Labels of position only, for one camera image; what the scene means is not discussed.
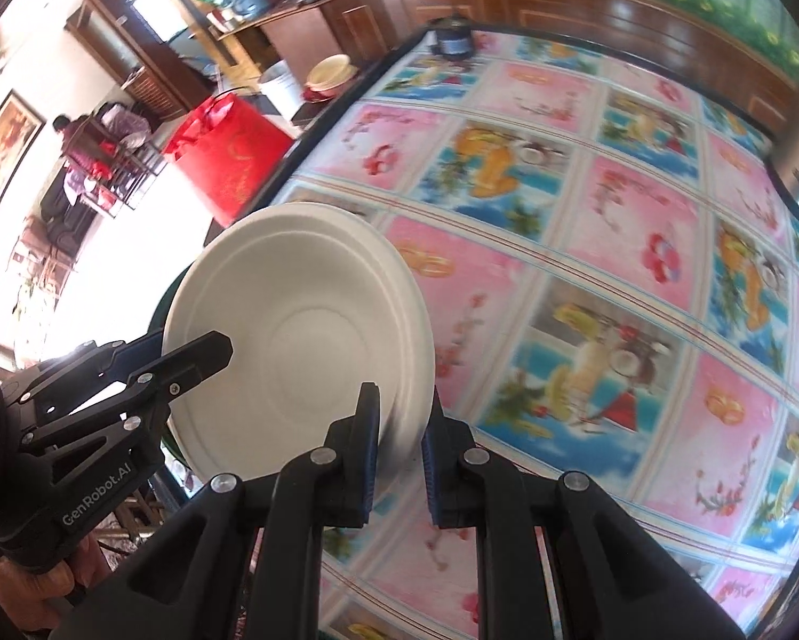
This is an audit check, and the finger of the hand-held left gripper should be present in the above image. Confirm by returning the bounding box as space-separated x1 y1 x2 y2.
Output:
18 332 167 418
125 330 235 414

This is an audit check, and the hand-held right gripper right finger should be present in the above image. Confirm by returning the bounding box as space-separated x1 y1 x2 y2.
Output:
421 403 747 640

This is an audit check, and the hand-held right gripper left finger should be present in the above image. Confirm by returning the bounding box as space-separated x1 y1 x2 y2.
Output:
53 381 382 640

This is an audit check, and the dark green plastic bowl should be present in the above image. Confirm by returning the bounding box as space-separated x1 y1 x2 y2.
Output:
147 265 201 487

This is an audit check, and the large white paper bowl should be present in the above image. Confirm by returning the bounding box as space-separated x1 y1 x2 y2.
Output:
161 203 436 491

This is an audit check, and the person's left hand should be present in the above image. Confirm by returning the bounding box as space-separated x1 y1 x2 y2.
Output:
0 533 117 628

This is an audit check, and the red gift bag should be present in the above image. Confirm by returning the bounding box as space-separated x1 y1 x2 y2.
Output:
163 92 297 228

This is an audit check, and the white bucket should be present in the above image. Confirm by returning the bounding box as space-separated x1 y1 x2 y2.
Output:
259 60 307 117

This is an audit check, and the cream bowl red base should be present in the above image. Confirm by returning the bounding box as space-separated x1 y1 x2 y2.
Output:
302 53 361 101

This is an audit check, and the small dark round jar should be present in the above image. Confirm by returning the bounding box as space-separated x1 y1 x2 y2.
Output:
433 13 477 58

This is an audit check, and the wooden cabinet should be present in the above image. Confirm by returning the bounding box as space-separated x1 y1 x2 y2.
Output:
73 0 799 141

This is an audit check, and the framed wall picture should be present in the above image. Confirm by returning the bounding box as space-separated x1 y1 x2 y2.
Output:
0 90 46 214

